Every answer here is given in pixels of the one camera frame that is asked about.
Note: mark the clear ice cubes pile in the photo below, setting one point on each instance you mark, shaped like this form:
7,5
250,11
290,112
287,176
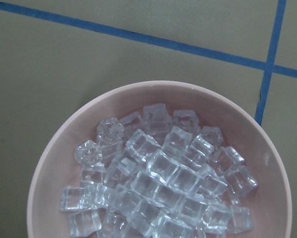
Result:
152,174

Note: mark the pink bowl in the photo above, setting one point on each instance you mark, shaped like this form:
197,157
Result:
270,204

